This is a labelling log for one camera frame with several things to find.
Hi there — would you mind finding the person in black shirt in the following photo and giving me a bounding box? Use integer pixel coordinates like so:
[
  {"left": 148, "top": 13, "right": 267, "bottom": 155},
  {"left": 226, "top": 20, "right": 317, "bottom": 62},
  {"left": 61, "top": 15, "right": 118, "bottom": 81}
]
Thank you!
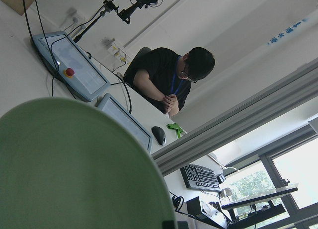
[{"left": 123, "top": 47, "right": 215, "bottom": 117}]

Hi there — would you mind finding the teach pendant with red button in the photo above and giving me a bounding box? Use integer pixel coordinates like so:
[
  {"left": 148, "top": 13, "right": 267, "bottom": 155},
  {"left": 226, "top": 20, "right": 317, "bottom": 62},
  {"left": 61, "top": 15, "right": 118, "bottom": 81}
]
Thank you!
[{"left": 32, "top": 31, "right": 110, "bottom": 102}]

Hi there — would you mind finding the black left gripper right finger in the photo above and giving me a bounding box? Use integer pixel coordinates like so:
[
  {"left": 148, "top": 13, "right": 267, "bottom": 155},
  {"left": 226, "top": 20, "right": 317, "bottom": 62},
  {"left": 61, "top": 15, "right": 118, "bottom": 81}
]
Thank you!
[{"left": 177, "top": 221, "right": 188, "bottom": 229}]

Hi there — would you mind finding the black monitor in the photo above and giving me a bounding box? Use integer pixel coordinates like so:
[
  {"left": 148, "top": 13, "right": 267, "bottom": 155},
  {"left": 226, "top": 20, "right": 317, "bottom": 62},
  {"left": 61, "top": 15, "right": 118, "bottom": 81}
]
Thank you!
[{"left": 222, "top": 183, "right": 299, "bottom": 229}]

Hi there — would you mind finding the light green plate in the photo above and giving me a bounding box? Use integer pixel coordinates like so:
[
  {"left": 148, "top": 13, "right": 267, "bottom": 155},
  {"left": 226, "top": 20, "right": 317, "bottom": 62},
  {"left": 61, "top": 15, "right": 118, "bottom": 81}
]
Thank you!
[{"left": 0, "top": 98, "right": 177, "bottom": 229}]

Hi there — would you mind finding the grey aluminium frame beam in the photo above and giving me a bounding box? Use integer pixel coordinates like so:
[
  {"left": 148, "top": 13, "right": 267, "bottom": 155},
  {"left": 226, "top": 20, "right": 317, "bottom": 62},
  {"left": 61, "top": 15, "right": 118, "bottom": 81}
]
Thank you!
[{"left": 152, "top": 59, "right": 318, "bottom": 176}]

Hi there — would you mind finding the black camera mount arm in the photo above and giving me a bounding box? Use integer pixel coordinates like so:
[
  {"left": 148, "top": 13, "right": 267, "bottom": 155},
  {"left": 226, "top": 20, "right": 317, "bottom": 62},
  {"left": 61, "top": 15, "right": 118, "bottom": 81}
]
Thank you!
[{"left": 73, "top": 0, "right": 163, "bottom": 43}]

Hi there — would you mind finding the green strap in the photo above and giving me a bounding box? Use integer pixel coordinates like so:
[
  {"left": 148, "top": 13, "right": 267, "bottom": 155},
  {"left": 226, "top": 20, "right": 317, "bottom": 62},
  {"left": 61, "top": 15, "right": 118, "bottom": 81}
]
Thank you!
[{"left": 166, "top": 122, "right": 186, "bottom": 140}]

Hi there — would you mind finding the black keyboard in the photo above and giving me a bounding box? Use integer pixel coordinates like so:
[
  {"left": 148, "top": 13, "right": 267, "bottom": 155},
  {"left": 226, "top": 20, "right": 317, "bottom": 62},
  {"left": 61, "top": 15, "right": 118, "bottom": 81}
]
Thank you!
[{"left": 180, "top": 164, "right": 221, "bottom": 192}]

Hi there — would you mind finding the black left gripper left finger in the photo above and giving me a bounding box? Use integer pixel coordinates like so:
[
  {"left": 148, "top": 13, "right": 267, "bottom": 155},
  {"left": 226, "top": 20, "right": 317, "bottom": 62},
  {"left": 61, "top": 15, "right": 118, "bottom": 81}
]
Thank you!
[{"left": 162, "top": 221, "right": 175, "bottom": 229}]

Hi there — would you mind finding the black computer mouse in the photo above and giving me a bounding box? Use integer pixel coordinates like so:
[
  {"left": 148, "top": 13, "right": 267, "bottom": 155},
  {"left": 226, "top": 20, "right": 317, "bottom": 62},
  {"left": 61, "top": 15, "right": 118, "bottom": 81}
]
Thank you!
[{"left": 151, "top": 126, "right": 166, "bottom": 146}]

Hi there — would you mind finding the black box device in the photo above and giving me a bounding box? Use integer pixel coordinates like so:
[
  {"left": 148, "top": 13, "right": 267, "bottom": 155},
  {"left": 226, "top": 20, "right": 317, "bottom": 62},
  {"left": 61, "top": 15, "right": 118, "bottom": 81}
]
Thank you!
[{"left": 186, "top": 197, "right": 228, "bottom": 229}]

